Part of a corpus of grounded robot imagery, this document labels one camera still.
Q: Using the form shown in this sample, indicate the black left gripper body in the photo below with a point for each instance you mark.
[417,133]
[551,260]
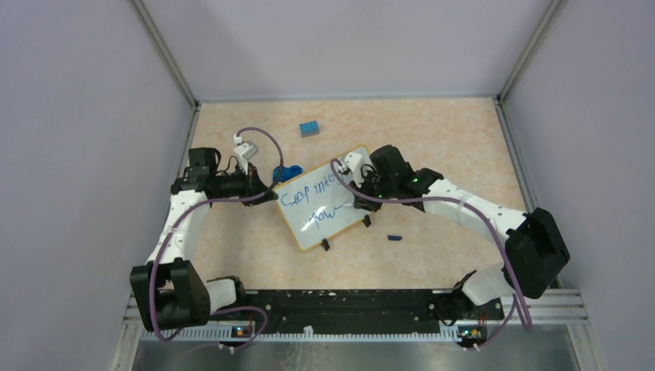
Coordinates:
[249,181]

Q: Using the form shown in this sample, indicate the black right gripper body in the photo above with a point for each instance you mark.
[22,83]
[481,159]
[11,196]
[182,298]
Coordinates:
[375,188]

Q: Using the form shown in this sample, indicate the yellow-framed whiteboard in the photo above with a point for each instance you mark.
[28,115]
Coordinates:
[311,207]

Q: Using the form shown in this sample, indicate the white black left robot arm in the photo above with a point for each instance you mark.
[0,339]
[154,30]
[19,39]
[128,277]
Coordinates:
[167,288]

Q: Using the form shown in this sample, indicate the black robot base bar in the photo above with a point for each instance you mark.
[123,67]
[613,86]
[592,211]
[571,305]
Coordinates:
[358,312]

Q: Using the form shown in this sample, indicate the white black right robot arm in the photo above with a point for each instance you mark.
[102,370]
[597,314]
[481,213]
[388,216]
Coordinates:
[531,246]

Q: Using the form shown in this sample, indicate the blue toy wheel block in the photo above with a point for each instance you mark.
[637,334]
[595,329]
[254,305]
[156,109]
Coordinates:
[283,174]

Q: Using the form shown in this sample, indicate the black right board foot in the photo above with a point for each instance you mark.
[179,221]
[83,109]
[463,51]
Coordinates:
[367,221]

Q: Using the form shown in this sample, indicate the blue lego brick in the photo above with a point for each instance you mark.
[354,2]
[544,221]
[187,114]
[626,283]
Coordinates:
[309,128]

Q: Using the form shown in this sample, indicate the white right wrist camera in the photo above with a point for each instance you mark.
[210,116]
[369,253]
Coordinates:
[352,163]

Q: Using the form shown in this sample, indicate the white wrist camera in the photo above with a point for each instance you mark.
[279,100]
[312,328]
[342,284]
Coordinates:
[352,163]
[244,151]

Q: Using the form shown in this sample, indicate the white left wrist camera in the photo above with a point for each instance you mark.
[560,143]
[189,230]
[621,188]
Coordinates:
[244,151]

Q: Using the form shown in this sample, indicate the white cable duct strip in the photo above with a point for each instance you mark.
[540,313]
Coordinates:
[227,333]

